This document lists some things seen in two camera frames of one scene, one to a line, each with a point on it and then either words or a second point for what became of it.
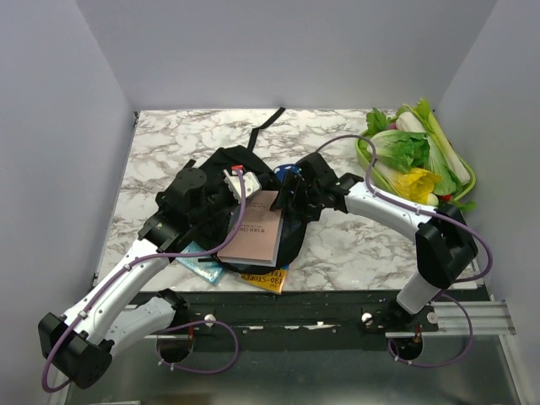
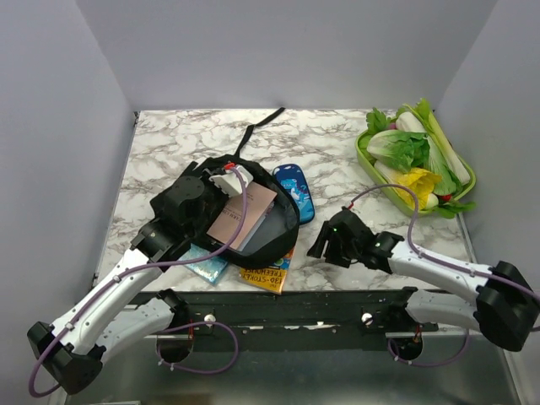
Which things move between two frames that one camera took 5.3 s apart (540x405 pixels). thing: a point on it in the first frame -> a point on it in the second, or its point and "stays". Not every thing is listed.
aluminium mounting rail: x=328 y=320 stays
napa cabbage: x=402 y=150 stays
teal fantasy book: x=207 y=267 stays
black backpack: x=213 y=235 -> x=278 y=226
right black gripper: x=313 y=212 -> x=327 y=232
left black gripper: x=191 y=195 stays
